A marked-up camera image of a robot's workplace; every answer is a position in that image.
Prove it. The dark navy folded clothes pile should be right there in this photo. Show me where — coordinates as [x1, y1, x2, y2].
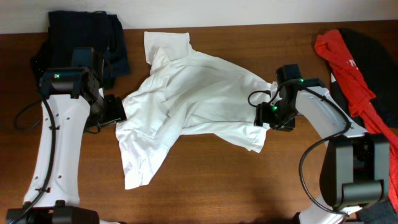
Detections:
[30, 11, 131, 89]

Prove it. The white t-shirt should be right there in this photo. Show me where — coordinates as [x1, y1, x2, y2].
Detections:
[116, 32, 277, 190]

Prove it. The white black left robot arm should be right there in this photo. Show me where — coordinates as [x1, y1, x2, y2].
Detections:
[6, 47, 126, 224]

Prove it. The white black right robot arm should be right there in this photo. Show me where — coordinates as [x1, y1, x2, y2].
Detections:
[254, 64, 390, 224]

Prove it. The black garment under red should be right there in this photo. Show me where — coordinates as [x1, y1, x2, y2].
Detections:
[339, 28, 397, 223]

